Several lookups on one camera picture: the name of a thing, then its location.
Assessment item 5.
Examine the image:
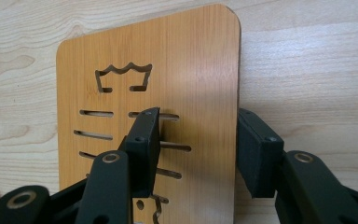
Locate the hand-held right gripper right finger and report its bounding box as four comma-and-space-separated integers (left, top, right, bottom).
235, 107, 285, 200

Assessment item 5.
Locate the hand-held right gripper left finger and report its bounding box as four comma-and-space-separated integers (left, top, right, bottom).
117, 106, 162, 199

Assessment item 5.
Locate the wooden slotted mat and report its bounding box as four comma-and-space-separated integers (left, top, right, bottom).
55, 3, 242, 224

